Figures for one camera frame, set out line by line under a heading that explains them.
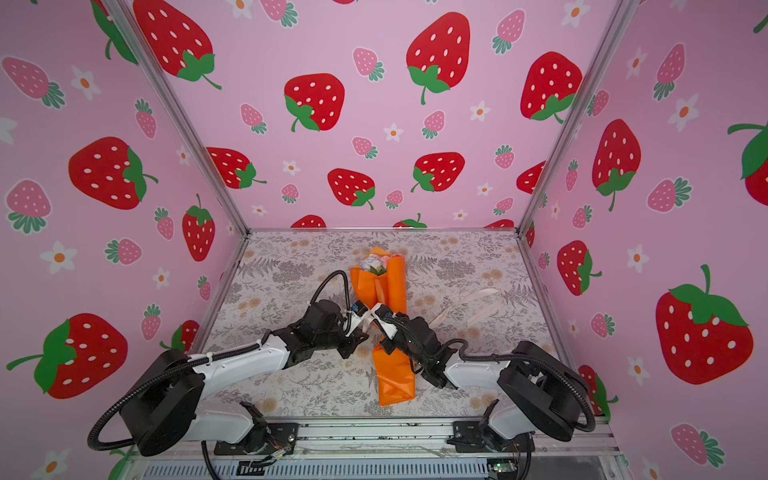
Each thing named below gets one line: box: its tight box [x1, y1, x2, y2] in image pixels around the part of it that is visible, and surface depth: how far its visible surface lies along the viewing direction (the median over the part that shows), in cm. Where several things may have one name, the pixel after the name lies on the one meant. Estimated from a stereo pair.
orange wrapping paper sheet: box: [350, 255, 417, 407], surface depth 79 cm
